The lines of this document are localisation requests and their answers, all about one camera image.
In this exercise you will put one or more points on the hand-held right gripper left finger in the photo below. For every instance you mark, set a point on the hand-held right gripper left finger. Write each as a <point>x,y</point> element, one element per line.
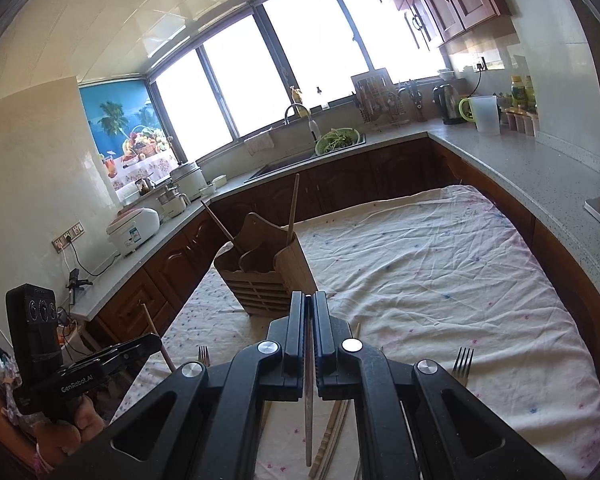
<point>295,332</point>

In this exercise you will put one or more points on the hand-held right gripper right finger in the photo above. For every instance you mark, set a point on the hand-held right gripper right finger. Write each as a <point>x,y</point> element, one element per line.
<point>324,332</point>

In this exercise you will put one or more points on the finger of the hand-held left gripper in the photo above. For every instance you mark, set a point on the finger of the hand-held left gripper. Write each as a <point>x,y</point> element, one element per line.
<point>137,347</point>

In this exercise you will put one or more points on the wooden chopstick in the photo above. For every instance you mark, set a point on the wooden chopstick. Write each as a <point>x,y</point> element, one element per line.
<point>325,440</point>
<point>146,316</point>
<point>222,230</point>
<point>293,205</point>
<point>337,435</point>

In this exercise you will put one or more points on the wooden utensil holder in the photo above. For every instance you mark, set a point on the wooden utensil holder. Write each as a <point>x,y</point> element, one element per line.
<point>267,272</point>

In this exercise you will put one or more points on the metal spoon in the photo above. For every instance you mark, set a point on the metal spoon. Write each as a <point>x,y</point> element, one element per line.
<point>308,435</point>

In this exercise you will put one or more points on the person's left hand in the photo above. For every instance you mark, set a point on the person's left hand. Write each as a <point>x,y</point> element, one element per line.
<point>87,422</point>

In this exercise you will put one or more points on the metal fork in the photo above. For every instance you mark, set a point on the metal fork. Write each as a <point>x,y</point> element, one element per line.
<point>462,365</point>
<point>203,355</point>

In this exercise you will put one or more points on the small black tripod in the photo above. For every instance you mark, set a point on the small black tripod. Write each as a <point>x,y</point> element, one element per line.
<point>75,282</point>

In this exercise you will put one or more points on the white rice cooker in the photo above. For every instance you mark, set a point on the white rice cooker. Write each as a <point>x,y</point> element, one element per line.
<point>132,232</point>

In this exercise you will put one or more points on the white floral tablecloth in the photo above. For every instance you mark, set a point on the white floral tablecloth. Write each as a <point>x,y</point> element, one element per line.
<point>430,270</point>

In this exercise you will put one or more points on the small white steamer pot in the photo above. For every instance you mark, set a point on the small white steamer pot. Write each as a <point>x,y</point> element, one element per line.
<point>174,202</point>

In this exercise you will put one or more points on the small dark teapot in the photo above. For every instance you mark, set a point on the small dark teapot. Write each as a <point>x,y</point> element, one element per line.
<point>144,186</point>

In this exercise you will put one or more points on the small white bowls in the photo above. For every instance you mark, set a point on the small white bowls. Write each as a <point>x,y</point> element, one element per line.
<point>214,185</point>

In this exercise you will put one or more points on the steel kitchen sink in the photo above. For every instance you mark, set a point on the steel kitchen sink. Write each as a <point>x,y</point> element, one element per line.
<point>285,162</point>

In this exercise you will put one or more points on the white electric cooking pot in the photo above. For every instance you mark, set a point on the white electric cooking pot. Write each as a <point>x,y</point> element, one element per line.
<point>186,180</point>

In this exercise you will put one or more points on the green colander with vegetables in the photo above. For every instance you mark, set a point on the green colander with vegetables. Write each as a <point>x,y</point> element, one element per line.
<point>336,141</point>

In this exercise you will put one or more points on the white dish cloth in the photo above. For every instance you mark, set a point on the white dish cloth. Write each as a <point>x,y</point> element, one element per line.
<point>259,142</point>

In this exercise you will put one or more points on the chrome sink faucet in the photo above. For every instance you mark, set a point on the chrome sink faucet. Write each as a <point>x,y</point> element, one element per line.
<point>296,110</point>

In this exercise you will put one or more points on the yellow soap bottle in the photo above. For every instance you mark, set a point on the yellow soap bottle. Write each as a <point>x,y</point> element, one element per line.
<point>296,96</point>

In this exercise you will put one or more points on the knife and scissors holder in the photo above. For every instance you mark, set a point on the knife and scissors holder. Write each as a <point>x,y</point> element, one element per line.
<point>416,102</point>

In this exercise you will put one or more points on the wooden cutting board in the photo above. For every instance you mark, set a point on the wooden cutting board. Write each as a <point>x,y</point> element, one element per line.
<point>372,82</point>

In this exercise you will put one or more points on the black electric kettle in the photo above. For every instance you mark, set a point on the black electric kettle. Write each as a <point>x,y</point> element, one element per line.
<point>447,105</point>

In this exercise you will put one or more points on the kitchen window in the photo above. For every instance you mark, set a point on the kitchen window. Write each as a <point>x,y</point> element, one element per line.
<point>290,50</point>

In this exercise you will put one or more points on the small white bowl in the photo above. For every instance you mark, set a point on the small white bowl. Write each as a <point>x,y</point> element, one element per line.
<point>446,75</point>

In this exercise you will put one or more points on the row of spice jars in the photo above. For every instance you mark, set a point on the row of spice jars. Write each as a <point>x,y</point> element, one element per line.
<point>521,121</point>

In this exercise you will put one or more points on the yellow green drink bottle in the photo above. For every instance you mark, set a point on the yellow green drink bottle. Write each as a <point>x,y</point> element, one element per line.
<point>517,92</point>
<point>530,92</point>

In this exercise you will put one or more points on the wall power outlet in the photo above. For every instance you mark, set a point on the wall power outlet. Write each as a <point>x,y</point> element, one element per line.
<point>68,237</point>
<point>479,65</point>

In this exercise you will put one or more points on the tropical fruit wall poster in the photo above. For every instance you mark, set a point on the tropical fruit wall poster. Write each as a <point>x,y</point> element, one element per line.
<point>125,120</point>

